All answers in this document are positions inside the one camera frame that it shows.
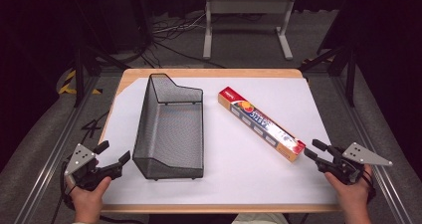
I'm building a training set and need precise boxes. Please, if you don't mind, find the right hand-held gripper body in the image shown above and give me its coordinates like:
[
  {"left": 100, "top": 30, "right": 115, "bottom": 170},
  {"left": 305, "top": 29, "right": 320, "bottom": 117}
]
[{"left": 316, "top": 141, "right": 394, "bottom": 186}]

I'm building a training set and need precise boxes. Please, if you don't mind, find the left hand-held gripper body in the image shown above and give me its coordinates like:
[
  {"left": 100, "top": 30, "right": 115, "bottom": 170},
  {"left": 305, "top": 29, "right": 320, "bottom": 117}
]
[{"left": 64, "top": 143, "right": 123, "bottom": 192}]

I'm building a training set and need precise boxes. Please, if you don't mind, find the black wire mesh basket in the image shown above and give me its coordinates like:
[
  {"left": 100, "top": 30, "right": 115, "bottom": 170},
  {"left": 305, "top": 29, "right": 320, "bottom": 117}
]
[{"left": 131, "top": 73, "right": 205, "bottom": 181}]

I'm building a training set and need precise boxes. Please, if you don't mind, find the long orange plastic wrap box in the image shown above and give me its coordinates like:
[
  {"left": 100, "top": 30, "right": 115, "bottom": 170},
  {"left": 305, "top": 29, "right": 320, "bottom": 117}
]
[{"left": 217, "top": 86, "right": 307, "bottom": 163}]

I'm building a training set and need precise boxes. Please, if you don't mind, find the person's left hand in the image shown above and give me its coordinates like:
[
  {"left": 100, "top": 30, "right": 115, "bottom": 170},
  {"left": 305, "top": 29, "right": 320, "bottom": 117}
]
[{"left": 67, "top": 175, "right": 112, "bottom": 224}]

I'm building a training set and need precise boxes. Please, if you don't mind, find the person's right hand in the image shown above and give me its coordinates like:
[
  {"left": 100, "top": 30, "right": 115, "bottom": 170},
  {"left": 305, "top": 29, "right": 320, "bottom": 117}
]
[{"left": 323, "top": 163, "right": 375, "bottom": 224}]

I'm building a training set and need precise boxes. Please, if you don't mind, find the black tripod stand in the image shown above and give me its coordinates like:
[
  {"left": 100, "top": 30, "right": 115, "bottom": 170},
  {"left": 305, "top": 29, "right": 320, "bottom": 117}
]
[
  {"left": 71, "top": 44, "right": 130, "bottom": 109},
  {"left": 300, "top": 44, "right": 358, "bottom": 108}
]

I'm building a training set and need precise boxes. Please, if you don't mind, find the white table sheet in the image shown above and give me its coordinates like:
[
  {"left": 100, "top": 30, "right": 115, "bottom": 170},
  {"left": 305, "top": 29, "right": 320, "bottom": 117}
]
[{"left": 99, "top": 77, "right": 338, "bottom": 206}]

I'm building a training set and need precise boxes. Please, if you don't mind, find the grey metal stand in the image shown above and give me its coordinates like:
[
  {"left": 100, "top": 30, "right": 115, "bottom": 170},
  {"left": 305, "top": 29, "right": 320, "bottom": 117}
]
[{"left": 202, "top": 0, "right": 298, "bottom": 61}]

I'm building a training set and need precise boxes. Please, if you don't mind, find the aluminium floor rail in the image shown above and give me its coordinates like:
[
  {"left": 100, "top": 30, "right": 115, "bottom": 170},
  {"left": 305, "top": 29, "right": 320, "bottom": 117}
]
[
  {"left": 14, "top": 76, "right": 101, "bottom": 224},
  {"left": 331, "top": 76, "right": 413, "bottom": 224}
]

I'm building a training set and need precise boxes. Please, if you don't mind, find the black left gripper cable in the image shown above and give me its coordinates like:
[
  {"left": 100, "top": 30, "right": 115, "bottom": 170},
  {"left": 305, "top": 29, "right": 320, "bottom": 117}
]
[{"left": 59, "top": 160, "right": 80, "bottom": 215}]

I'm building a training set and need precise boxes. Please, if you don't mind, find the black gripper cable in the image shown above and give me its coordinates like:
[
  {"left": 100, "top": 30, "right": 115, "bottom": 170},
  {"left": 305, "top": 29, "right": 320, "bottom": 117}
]
[
  {"left": 362, "top": 169, "right": 378, "bottom": 204},
  {"left": 59, "top": 160, "right": 80, "bottom": 215}
]

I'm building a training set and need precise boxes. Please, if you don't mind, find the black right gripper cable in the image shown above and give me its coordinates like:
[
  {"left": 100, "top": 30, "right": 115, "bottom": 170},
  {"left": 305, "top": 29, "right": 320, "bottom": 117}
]
[{"left": 362, "top": 169, "right": 378, "bottom": 204}]

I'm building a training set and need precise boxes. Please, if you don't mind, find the black floor cable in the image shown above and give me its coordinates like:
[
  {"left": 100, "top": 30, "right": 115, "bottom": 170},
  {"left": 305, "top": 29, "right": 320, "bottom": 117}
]
[{"left": 132, "top": 39, "right": 227, "bottom": 70}]

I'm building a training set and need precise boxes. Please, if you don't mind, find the white floor cable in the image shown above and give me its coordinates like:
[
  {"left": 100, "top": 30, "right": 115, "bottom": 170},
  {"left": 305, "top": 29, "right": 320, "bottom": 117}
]
[{"left": 152, "top": 13, "right": 207, "bottom": 35}]

